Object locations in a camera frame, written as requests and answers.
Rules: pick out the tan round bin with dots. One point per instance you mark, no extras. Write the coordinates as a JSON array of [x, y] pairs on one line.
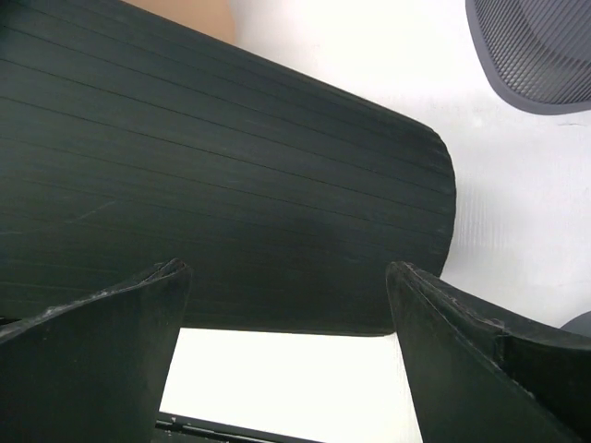
[[211, 17]]

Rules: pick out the dark navy round bin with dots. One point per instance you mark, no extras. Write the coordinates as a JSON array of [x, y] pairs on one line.
[[580, 325]]

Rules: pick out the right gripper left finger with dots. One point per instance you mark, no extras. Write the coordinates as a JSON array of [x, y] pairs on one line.
[[94, 370]]

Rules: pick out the black ribbed round bin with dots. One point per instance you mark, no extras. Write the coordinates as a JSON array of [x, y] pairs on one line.
[[128, 139]]

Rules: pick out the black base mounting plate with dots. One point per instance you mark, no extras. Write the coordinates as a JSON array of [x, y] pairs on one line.
[[177, 428]]

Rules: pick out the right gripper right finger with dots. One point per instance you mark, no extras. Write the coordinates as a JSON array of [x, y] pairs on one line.
[[478, 372]]

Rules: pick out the grey mesh square basket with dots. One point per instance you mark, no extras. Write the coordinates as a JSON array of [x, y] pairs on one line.
[[535, 54]]

